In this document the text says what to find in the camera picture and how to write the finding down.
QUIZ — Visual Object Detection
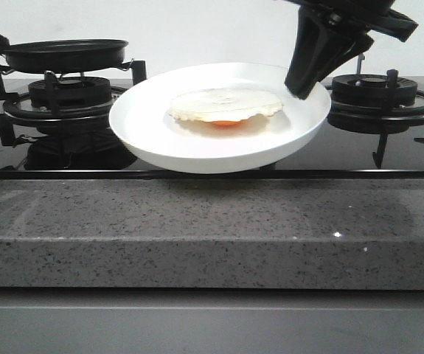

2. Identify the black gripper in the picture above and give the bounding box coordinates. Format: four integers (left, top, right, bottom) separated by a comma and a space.
285, 0, 418, 99

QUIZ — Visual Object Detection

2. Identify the black frying pan mint handle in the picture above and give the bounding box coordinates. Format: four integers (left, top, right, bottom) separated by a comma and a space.
2, 39, 128, 74

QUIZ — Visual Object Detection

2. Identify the fried egg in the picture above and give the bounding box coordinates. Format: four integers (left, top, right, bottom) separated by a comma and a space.
168, 88, 283, 126

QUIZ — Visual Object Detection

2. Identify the white round plate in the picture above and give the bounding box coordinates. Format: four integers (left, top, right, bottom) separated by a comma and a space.
109, 63, 331, 173

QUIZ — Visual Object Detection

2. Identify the right black burner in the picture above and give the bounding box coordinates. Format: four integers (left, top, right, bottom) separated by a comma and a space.
331, 74, 418, 108

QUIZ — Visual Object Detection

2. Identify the black burner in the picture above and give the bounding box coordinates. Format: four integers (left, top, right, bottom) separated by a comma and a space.
28, 77, 112, 109
331, 74, 418, 108

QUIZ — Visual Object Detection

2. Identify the left black pan support grate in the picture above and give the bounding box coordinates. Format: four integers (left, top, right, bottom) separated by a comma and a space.
0, 60, 150, 170

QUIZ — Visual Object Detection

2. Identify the black pan support grate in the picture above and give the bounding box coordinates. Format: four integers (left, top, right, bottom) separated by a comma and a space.
325, 55, 424, 169
0, 60, 150, 170

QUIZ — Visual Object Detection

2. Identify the black glass gas hob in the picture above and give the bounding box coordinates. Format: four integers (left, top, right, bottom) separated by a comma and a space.
0, 75, 424, 179

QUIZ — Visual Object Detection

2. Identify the left black burner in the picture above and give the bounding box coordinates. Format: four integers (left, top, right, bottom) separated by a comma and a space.
28, 77, 112, 109

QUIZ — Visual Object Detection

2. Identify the right black pan support grate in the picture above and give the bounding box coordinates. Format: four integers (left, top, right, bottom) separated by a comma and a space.
325, 55, 424, 169

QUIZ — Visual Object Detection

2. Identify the grey cabinet front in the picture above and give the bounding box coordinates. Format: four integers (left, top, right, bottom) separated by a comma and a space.
0, 289, 424, 353

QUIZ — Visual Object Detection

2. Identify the silver wire pan reducer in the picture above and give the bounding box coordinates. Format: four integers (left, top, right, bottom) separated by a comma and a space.
0, 59, 134, 81

